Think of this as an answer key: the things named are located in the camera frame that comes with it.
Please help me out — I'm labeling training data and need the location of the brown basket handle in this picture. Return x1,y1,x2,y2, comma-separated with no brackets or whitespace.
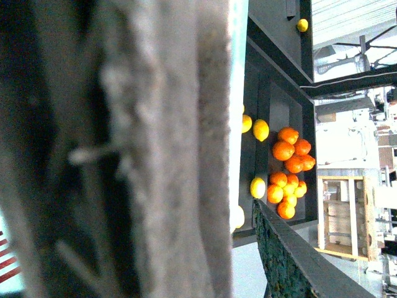
0,0,234,298

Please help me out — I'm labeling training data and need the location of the wooden crate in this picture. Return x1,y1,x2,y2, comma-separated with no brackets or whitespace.
315,176,378,261

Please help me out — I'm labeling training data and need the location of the orange fruit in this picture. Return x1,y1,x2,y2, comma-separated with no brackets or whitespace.
287,173,299,187
267,184,283,204
283,155,303,174
277,202,295,220
293,138,311,156
272,140,295,161
301,155,316,171
277,127,299,145
270,171,288,188

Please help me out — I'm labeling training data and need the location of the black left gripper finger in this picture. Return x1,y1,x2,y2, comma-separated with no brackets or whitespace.
252,200,373,297

